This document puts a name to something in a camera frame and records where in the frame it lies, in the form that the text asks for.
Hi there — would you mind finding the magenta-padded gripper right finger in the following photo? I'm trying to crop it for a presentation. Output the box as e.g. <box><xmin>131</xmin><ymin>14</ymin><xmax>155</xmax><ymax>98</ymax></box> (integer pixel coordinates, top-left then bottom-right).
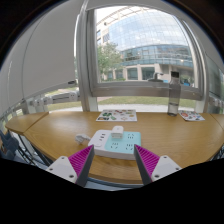
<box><xmin>133</xmin><ymin>143</ymin><xmax>183</xmax><ymax>187</ymax></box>

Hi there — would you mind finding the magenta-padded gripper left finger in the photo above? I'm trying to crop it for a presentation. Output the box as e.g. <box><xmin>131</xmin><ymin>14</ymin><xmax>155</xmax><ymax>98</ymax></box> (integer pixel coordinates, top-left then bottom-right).
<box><xmin>45</xmin><ymin>144</ymin><xmax>96</xmax><ymax>188</ymax></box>

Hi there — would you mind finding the small white charger block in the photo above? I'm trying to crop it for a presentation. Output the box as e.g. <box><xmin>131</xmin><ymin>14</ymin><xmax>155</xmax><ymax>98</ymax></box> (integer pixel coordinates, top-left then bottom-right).
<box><xmin>110</xmin><ymin>125</ymin><xmax>125</xmax><ymax>140</ymax></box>

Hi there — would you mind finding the colourful sticker sheet red circle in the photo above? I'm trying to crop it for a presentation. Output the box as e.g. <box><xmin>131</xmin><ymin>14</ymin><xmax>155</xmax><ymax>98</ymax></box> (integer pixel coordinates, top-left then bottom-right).
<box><xmin>178</xmin><ymin>110</ymin><xmax>206</xmax><ymax>122</ymax></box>

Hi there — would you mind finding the blue chair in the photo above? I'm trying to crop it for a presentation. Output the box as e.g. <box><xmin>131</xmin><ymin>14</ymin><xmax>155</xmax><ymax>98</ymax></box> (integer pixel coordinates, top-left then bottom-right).
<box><xmin>0</xmin><ymin>128</ymin><xmax>21</xmax><ymax>161</ymax></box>

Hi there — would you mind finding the white radiator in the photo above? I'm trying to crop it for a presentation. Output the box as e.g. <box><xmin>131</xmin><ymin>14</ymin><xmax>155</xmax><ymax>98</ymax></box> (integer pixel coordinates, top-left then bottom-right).
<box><xmin>208</xmin><ymin>94</ymin><xmax>224</xmax><ymax>109</ymax></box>
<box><xmin>19</xmin><ymin>90</ymin><xmax>81</xmax><ymax>114</ymax></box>

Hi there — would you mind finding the wide colourful sticker sheet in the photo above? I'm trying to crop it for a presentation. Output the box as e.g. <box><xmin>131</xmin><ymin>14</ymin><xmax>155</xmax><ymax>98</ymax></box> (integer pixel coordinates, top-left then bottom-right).
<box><xmin>95</xmin><ymin>109</ymin><xmax>138</xmax><ymax>123</ymax></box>

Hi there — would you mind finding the clear bottle with black cap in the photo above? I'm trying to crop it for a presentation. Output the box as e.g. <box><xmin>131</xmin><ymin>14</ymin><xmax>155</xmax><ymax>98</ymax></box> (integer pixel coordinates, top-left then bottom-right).
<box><xmin>166</xmin><ymin>70</ymin><xmax>182</xmax><ymax>118</ymax></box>

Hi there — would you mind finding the green tree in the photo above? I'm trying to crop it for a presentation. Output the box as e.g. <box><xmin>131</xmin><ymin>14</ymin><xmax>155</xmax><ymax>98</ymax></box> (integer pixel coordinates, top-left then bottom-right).
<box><xmin>97</xmin><ymin>42</ymin><xmax>124</xmax><ymax>81</ymax></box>

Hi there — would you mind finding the glass office building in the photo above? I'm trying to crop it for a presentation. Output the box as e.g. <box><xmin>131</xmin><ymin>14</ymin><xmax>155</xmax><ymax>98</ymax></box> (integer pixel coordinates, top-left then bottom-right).
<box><xmin>96</xmin><ymin>6</ymin><xmax>196</xmax><ymax>83</ymax></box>

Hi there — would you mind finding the dark window handle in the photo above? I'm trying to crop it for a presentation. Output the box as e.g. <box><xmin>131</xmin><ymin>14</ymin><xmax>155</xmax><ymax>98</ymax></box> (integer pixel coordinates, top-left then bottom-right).
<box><xmin>147</xmin><ymin>72</ymin><xmax>164</xmax><ymax>83</ymax></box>

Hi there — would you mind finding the grey window frame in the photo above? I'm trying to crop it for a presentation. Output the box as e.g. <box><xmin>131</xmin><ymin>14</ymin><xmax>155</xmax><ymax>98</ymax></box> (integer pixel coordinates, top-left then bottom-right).
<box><xmin>75</xmin><ymin>0</ymin><xmax>211</xmax><ymax>114</ymax></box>

